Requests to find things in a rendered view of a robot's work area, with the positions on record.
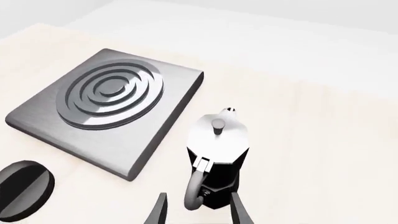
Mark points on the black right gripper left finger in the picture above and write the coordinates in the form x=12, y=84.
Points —
x=158, y=213

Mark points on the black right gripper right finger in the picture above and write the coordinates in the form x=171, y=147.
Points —
x=240, y=213

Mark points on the silver moka pot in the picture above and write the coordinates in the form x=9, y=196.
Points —
x=217, y=149

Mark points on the flat black stove plate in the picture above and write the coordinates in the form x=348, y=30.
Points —
x=105, y=112

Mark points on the round black stove knob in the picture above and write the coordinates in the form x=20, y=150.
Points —
x=23, y=190

